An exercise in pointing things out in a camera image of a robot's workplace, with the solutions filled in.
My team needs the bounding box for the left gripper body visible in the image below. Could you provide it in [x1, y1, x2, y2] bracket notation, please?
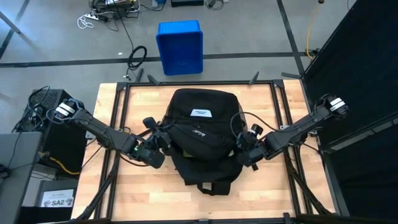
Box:
[146, 129, 172, 150]

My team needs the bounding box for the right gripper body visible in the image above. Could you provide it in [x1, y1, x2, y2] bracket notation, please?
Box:
[236, 130, 259, 151]

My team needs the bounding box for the black backpack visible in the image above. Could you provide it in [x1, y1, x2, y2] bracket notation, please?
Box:
[161, 88, 246, 197]

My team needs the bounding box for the blue plastic bin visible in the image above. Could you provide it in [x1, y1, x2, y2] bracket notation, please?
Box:
[155, 20, 204, 77]

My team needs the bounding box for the black computer tower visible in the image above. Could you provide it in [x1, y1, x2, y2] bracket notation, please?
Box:
[23, 89, 93, 175]

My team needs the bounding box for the black box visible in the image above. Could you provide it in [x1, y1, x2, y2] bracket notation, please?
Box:
[34, 179, 78, 224]

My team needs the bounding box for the white SA2 label sheet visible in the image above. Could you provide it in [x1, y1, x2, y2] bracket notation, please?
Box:
[40, 189, 75, 208]

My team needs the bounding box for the dark fabric partition screen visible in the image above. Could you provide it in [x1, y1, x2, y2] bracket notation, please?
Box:
[303, 0, 398, 224]

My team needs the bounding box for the grey metal crossbar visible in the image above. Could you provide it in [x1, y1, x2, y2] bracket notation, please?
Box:
[323, 113, 398, 154]

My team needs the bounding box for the black flat device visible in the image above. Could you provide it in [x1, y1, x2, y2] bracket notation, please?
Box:
[170, 0, 205, 7]

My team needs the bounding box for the grey metal bar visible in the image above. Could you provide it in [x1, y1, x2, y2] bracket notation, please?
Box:
[0, 11, 22, 34]

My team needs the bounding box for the black right camera cable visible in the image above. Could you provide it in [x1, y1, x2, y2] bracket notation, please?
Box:
[229, 111, 279, 138]

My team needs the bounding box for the black metal table frame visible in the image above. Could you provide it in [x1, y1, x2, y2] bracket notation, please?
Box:
[71, 68, 343, 224]

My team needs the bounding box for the black coiled cable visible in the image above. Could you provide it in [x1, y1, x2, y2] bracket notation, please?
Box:
[126, 45, 148, 78]

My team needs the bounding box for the short yellow cable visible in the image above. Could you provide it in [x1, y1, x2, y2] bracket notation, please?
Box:
[39, 151, 81, 175]

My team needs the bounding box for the long yellow cable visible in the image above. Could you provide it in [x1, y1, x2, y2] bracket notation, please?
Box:
[306, 2, 321, 60]

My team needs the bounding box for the black cable bundle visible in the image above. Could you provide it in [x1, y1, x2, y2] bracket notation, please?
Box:
[12, 86, 52, 133]

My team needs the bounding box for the black adapter and cable cluster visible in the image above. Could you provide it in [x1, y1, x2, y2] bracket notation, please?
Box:
[90, 0, 141, 20]

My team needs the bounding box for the white coiled cable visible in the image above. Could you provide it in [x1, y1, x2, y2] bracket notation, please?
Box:
[76, 15, 95, 30]

